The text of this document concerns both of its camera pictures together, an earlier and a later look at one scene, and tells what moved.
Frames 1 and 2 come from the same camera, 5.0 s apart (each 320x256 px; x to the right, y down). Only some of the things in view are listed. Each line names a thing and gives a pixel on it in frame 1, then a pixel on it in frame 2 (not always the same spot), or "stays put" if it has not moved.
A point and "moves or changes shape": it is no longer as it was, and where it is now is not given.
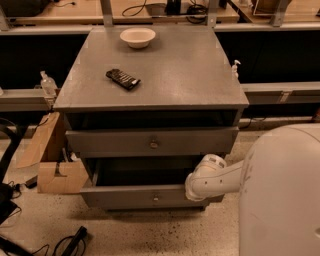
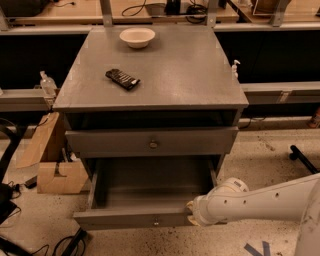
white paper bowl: (138, 38) stays put
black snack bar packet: (123, 79) stays put
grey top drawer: (190, 141) stays put
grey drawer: (150, 183) moves or changes shape
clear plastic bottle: (49, 84) stays put
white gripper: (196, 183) to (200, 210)
